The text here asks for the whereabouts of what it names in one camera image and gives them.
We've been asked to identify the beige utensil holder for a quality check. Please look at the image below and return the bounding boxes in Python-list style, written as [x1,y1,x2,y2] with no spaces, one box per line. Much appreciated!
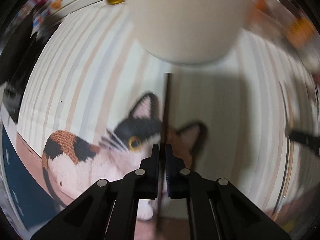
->
[125,0,252,64]

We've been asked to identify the soy sauce bottle orange label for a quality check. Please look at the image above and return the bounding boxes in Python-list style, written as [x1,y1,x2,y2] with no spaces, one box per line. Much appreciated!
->
[282,14,317,51]

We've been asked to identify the orange white seasoning bag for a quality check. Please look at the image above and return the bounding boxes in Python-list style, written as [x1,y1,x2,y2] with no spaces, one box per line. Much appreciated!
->
[247,0,270,33]

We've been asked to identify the black induction cooktop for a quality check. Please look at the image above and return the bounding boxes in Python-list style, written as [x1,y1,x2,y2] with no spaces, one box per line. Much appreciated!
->
[1,12,60,123]

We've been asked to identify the colourful wall sticker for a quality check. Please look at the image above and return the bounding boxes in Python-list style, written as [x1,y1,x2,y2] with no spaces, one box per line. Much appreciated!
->
[13,0,65,29]

